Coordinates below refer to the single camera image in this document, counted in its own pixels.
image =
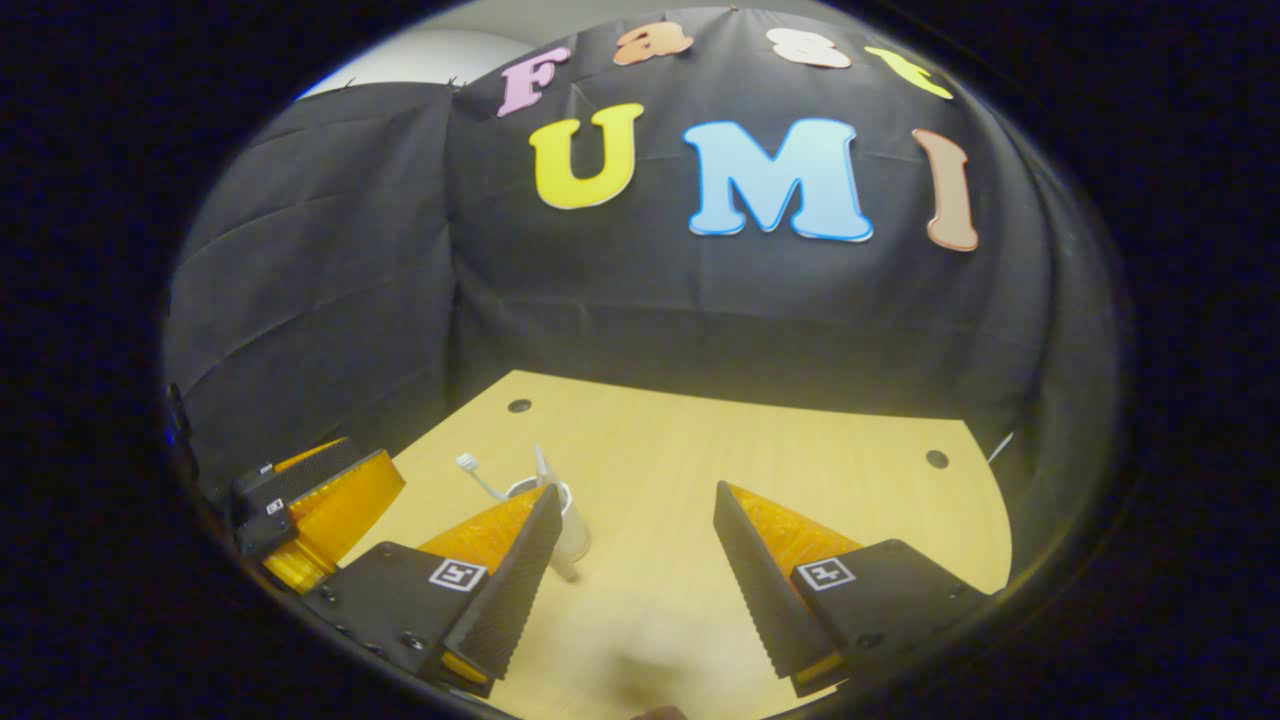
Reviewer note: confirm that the white toothpaste tube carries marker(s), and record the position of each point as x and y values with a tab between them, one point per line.
542	468

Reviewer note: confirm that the pale blue toothbrush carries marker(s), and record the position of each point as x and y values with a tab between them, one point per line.
467	461

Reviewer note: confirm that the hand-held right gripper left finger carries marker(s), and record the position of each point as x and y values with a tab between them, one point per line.
515	590

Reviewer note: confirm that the light wooden desktop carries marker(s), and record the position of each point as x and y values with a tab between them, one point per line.
750	440

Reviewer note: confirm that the black backdrop cloth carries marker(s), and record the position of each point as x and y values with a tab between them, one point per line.
700	300

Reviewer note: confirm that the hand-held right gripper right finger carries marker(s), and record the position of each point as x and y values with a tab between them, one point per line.
760	600

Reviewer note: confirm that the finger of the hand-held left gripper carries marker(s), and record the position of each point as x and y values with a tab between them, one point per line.
340	510
310	475

